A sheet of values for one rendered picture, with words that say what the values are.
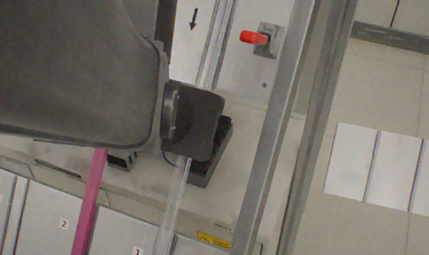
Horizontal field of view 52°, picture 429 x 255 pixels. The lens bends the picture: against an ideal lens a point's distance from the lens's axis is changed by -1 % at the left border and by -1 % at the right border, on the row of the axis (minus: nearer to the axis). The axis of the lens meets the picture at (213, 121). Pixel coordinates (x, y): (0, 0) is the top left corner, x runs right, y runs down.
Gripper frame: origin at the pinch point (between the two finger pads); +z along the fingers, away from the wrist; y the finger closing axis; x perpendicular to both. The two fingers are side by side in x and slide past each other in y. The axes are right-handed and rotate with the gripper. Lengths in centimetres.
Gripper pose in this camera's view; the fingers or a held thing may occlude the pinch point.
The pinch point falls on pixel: (193, 120)
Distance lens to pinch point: 51.7
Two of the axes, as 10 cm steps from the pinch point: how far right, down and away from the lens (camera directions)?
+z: 2.6, 0.5, 9.7
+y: -9.3, -2.5, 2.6
